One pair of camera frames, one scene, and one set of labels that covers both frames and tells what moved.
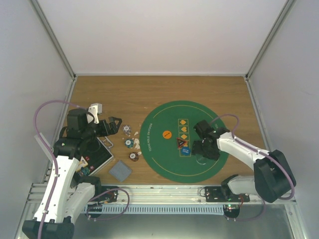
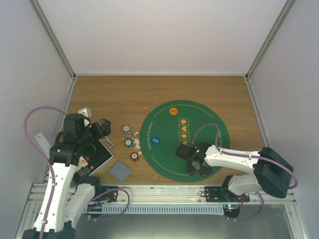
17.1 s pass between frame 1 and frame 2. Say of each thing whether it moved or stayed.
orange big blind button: moved
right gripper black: moved
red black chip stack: stayed
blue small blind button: moved
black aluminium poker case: stayed
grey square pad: stayed
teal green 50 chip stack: stayed
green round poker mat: stayed
